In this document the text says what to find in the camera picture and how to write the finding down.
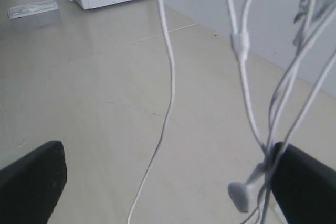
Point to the grey plastic floor tray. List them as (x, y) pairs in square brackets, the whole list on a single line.
[(33, 15)]

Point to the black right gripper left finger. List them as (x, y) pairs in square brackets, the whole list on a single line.
[(32, 185)]

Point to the white wired earphones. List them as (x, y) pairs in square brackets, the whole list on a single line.
[(253, 195)]

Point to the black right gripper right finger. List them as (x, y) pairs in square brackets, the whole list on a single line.
[(304, 188)]

